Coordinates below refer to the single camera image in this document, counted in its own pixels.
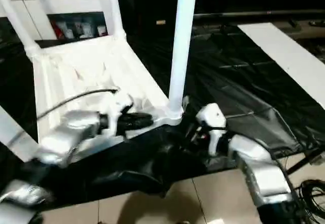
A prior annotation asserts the white plastic table top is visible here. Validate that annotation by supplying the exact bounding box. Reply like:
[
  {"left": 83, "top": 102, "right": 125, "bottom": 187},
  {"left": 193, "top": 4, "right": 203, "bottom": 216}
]
[{"left": 30, "top": 33, "right": 184, "bottom": 154}]

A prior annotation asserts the white plastic table leg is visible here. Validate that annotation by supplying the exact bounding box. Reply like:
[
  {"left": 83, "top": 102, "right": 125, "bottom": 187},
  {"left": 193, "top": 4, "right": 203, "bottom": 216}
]
[
  {"left": 167, "top": 0, "right": 199, "bottom": 119},
  {"left": 0, "top": 106, "right": 40, "bottom": 163},
  {"left": 0, "top": 0, "right": 42, "bottom": 59},
  {"left": 105, "top": 0, "right": 127, "bottom": 41}
]

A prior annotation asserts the black work mat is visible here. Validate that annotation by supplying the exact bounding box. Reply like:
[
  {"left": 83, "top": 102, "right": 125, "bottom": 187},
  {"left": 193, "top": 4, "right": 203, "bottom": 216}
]
[{"left": 0, "top": 23, "right": 325, "bottom": 209}]

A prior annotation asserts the small red bottle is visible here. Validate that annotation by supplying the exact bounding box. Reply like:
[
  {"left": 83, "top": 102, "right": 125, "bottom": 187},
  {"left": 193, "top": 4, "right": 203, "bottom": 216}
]
[{"left": 58, "top": 22, "right": 71, "bottom": 39}]

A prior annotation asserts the black stand with white label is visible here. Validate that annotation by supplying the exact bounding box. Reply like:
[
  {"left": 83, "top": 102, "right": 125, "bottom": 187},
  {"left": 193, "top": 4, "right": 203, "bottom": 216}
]
[{"left": 285, "top": 150, "right": 325, "bottom": 178}]

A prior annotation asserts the white flat board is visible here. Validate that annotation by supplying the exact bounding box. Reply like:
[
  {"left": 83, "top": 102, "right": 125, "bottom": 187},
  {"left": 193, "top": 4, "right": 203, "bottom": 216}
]
[{"left": 237, "top": 22, "right": 325, "bottom": 109}]

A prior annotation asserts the black horizontal bar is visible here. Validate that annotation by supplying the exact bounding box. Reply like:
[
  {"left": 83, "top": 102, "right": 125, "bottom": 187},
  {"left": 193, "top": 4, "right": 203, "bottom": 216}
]
[{"left": 192, "top": 9, "right": 325, "bottom": 20}]

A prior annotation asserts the white cabinet with glass doors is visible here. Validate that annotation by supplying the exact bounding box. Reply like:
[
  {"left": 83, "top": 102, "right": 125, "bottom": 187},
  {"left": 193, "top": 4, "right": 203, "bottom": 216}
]
[{"left": 0, "top": 0, "right": 118, "bottom": 41}]

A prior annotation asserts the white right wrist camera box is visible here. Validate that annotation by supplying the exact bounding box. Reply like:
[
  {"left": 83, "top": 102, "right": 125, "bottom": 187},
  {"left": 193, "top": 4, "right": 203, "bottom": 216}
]
[{"left": 195, "top": 103, "right": 228, "bottom": 156}]

